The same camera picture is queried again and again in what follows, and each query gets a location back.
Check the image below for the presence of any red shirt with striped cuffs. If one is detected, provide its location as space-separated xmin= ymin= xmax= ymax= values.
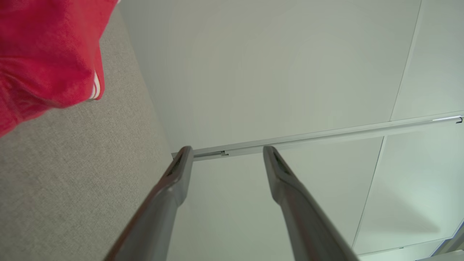
xmin=0 ymin=0 xmax=120 ymax=138

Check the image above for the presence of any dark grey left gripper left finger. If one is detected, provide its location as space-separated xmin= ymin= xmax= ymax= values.
xmin=103 ymin=146 xmax=194 ymax=261

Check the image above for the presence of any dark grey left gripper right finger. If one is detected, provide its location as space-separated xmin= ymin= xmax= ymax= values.
xmin=263 ymin=145 xmax=360 ymax=261

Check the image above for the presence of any metal wall rail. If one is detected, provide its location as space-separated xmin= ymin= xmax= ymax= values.
xmin=171 ymin=115 xmax=464 ymax=162

